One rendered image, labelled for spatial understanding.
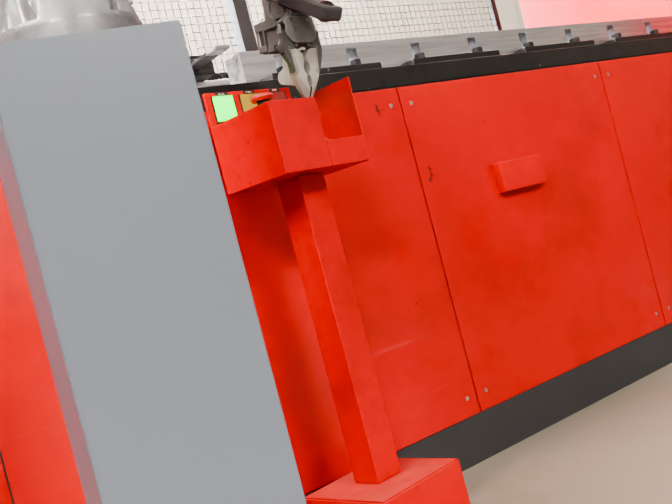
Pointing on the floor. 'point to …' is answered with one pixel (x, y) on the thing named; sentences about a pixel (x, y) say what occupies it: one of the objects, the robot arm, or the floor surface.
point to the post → (238, 15)
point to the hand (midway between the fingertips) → (310, 92)
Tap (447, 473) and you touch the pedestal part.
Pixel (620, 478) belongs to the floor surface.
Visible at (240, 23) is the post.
